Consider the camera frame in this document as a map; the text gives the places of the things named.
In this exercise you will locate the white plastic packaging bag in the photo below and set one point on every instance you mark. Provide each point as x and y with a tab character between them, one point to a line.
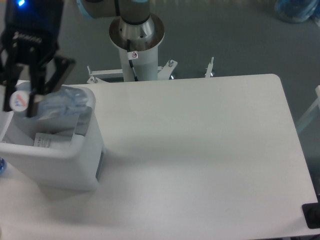
51	141

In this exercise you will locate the black device at table edge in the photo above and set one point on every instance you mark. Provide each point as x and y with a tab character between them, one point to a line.
311	213

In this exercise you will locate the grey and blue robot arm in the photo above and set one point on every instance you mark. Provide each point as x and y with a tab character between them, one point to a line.
134	27

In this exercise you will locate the white open trash can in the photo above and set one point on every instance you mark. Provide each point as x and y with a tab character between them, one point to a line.
77	167

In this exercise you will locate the blue plastic bag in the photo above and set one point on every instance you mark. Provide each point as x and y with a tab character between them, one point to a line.
295	11

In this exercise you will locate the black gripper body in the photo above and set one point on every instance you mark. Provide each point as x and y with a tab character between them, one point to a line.
32	24

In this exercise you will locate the blue bottle cap at left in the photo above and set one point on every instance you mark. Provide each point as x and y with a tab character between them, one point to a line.
3	165

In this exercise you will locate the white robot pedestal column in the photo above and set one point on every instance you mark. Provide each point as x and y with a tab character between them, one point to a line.
143	63

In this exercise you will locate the white frame at right edge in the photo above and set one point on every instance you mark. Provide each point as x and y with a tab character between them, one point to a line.
310	114

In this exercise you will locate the crushed clear plastic bottle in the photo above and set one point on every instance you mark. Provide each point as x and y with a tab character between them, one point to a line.
64	102

